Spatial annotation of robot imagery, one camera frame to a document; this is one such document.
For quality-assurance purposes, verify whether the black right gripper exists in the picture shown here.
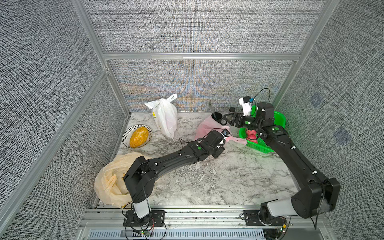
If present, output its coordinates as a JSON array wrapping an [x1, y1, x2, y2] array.
[[224, 112, 265, 134]]

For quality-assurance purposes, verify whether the pink plastic bag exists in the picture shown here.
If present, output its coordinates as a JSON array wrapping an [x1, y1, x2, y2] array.
[[194, 116, 247, 145]]

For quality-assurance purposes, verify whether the pink red apple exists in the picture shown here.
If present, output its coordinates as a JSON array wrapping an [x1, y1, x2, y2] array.
[[246, 135, 258, 143]]

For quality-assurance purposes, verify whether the beige plastic bag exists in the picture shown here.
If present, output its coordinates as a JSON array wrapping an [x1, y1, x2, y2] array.
[[94, 153, 142, 208]]

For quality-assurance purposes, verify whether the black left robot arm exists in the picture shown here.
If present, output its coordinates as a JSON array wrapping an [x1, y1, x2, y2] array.
[[123, 129, 231, 220]]

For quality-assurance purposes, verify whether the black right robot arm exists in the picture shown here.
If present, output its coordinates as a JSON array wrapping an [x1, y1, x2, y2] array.
[[224, 102, 341, 225]]

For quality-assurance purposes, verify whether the white plastic bag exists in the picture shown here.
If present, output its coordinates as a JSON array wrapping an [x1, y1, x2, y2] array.
[[145, 94, 178, 139]]

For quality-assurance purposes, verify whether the black mug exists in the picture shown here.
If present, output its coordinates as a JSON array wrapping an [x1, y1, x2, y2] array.
[[211, 112, 227, 126]]

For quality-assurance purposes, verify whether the green plastic basket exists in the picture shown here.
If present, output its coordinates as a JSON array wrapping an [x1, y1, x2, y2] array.
[[239, 111, 287, 154]]

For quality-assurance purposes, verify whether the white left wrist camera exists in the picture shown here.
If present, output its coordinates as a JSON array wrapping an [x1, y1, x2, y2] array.
[[221, 129, 232, 138]]

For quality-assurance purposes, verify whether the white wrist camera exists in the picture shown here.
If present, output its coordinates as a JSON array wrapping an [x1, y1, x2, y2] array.
[[221, 129, 232, 138], [239, 96, 253, 117]]

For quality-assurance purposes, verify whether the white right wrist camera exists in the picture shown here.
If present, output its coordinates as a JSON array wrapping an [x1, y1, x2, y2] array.
[[239, 96, 253, 117]]

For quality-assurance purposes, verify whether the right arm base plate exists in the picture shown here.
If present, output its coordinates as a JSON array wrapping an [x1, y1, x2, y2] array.
[[243, 209, 286, 226]]

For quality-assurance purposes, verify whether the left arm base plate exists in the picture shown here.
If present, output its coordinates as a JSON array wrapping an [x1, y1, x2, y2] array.
[[123, 211, 166, 229]]

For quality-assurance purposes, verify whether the aluminium front rail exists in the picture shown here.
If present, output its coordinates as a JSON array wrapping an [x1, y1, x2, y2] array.
[[79, 205, 328, 230]]

